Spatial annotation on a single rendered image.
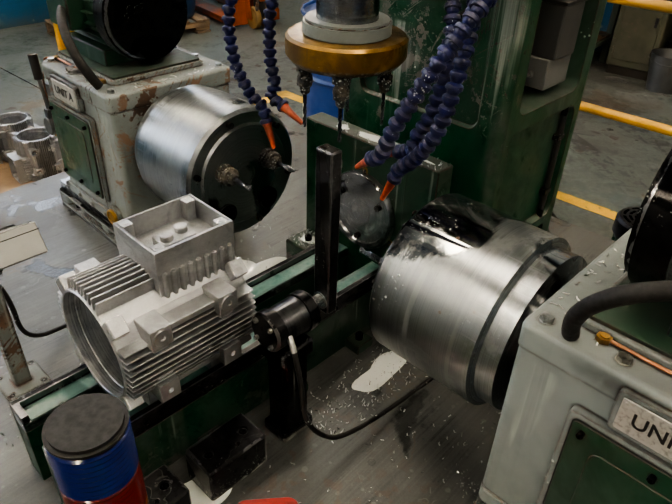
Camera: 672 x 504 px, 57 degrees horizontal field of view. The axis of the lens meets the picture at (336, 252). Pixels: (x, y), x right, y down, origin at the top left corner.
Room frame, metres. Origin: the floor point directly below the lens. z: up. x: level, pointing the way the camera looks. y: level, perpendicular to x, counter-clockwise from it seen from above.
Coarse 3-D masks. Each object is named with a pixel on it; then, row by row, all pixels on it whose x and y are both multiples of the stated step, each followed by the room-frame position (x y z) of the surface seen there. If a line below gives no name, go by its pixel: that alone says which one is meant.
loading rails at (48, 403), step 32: (256, 288) 0.85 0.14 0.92; (288, 288) 0.88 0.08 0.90; (352, 288) 0.85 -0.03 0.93; (352, 320) 0.86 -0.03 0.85; (256, 352) 0.70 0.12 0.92; (320, 352) 0.80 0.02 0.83; (64, 384) 0.62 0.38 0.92; (96, 384) 0.62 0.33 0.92; (192, 384) 0.62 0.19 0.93; (224, 384) 0.65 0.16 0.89; (256, 384) 0.70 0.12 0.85; (32, 416) 0.56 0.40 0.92; (160, 416) 0.58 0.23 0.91; (192, 416) 0.61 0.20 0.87; (224, 416) 0.65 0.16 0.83; (32, 448) 0.54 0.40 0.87; (160, 448) 0.57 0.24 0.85
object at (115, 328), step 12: (228, 264) 0.68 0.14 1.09; (240, 264) 0.69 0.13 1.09; (60, 276) 0.64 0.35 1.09; (228, 276) 0.68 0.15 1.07; (240, 276) 0.68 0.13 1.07; (60, 288) 0.64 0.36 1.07; (108, 324) 0.55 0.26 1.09; (120, 324) 0.56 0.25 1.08; (108, 336) 0.55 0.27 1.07; (120, 336) 0.55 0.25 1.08; (132, 408) 0.55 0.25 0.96
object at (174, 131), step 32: (192, 96) 1.11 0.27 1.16; (224, 96) 1.11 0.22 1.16; (160, 128) 1.06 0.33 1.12; (192, 128) 1.02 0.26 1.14; (224, 128) 1.02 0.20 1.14; (256, 128) 1.06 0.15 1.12; (160, 160) 1.02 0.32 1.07; (192, 160) 0.97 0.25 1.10; (224, 160) 1.01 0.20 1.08; (256, 160) 1.06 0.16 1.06; (288, 160) 1.12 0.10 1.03; (160, 192) 1.03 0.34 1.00; (192, 192) 0.96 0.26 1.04; (224, 192) 1.01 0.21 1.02; (256, 192) 1.06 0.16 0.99
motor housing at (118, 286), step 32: (96, 288) 0.60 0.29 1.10; (128, 288) 0.61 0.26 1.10; (192, 288) 0.65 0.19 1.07; (64, 320) 0.66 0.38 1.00; (96, 320) 0.67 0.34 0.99; (128, 320) 0.58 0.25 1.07; (192, 320) 0.61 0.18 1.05; (224, 320) 0.64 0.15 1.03; (96, 352) 0.64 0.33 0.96; (128, 352) 0.55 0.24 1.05; (160, 352) 0.57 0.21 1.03; (192, 352) 0.60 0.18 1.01; (128, 384) 0.54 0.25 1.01
